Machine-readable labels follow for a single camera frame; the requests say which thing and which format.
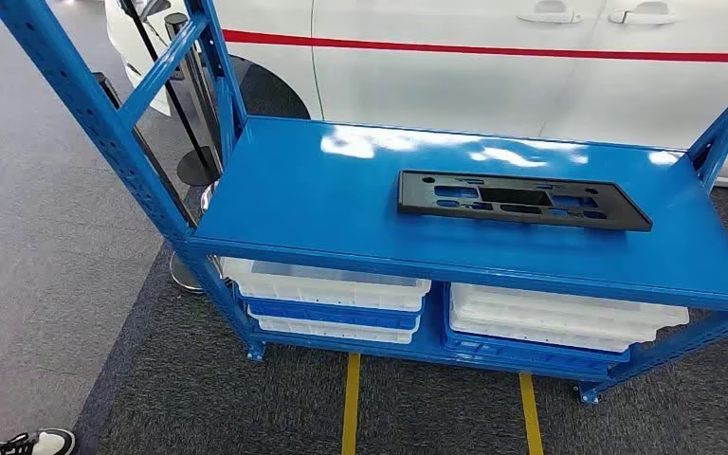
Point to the yellow floor tape square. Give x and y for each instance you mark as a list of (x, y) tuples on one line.
[(351, 408)]

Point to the white car with red stripe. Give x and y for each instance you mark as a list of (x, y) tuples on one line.
[(433, 81)]

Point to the chrome stanchion post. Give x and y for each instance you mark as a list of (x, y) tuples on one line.
[(185, 281), (175, 31)]

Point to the black stanchion post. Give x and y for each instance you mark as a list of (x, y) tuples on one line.
[(197, 168)]

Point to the white plastic bin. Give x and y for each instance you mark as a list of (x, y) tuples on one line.
[(339, 331), (339, 292), (558, 317)]

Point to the person's left foot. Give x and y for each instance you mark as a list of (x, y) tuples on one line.
[(44, 443)]

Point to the blue metal shelf rack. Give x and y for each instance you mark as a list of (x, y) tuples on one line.
[(314, 201)]

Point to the black plastic panel part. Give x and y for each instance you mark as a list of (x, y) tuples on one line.
[(615, 210)]

